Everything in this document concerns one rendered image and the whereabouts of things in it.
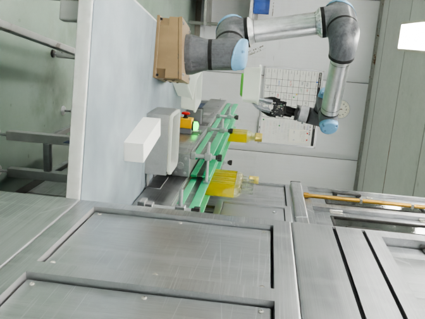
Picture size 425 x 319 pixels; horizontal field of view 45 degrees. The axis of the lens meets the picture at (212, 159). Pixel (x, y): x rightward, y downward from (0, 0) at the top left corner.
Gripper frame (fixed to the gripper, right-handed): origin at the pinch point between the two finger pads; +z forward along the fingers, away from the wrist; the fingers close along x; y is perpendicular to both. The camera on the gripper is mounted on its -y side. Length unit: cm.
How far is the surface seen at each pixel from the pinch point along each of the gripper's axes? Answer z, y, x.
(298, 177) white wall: -80, -578, 96
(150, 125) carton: 30, 72, 15
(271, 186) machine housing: -19, -40, 42
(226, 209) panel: 1, 15, 48
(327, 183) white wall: -128, -579, 93
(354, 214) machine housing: -59, -9, 41
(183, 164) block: 21, 38, 30
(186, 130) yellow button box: 28.4, -1.7, 20.1
